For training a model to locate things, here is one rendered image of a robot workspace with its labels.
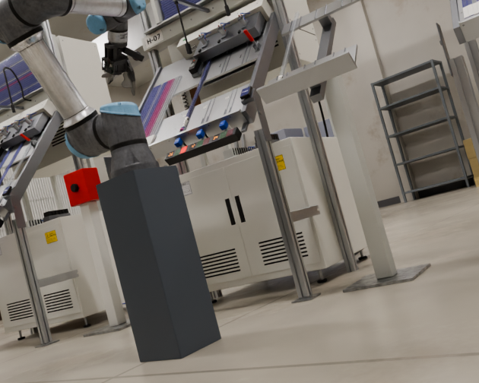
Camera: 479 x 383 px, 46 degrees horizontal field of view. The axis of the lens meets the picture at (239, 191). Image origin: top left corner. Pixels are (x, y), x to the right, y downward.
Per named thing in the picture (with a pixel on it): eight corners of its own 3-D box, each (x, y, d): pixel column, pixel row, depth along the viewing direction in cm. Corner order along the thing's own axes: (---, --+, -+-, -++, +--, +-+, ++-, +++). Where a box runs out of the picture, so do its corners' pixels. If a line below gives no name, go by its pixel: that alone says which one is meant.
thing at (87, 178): (119, 330, 256) (77, 165, 261) (83, 337, 269) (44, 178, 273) (153, 316, 277) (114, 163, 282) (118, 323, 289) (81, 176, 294)
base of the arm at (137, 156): (133, 170, 163) (125, 137, 164) (101, 183, 173) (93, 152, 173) (169, 166, 175) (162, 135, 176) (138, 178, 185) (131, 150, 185)
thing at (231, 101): (246, 117, 211) (242, 111, 209) (120, 166, 245) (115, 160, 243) (255, 87, 224) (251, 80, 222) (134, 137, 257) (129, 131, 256)
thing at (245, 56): (265, 64, 237) (259, 55, 234) (149, 115, 271) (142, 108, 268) (277, 23, 259) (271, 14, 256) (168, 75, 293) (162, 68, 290)
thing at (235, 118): (249, 124, 212) (239, 110, 208) (123, 172, 245) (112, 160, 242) (250, 121, 213) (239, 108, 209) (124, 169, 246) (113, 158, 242)
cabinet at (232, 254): (330, 283, 230) (290, 137, 234) (195, 308, 266) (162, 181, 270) (378, 254, 286) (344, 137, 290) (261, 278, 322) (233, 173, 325)
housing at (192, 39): (277, 30, 257) (261, 4, 249) (193, 69, 282) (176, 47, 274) (280, 20, 262) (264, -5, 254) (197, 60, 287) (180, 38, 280)
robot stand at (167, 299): (181, 359, 158) (132, 169, 161) (139, 362, 169) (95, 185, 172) (221, 338, 172) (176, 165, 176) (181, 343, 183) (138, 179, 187)
